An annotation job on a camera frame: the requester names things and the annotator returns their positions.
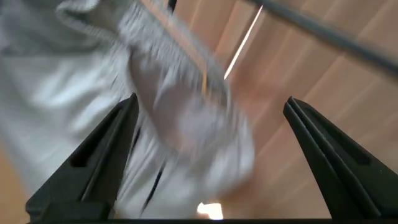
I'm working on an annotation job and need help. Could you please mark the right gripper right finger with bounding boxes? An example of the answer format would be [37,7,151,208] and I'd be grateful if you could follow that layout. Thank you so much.
[282,96,398,219]

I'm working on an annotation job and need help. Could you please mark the beige curtain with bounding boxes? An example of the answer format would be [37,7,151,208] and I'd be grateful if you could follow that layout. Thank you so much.
[172,0,398,220]

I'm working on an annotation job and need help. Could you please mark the pink clothes hanger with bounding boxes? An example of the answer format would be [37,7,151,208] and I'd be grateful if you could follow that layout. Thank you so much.
[141,0,210,96]

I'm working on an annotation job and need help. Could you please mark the pale grey shorts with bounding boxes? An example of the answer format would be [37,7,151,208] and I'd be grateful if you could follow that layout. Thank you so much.
[0,0,256,220]

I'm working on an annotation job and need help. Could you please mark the black clothes rack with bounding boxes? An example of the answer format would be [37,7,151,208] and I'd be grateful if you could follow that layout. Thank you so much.
[167,0,398,77]

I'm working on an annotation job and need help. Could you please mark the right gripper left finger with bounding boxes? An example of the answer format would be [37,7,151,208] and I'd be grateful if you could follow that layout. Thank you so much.
[26,92,140,222]

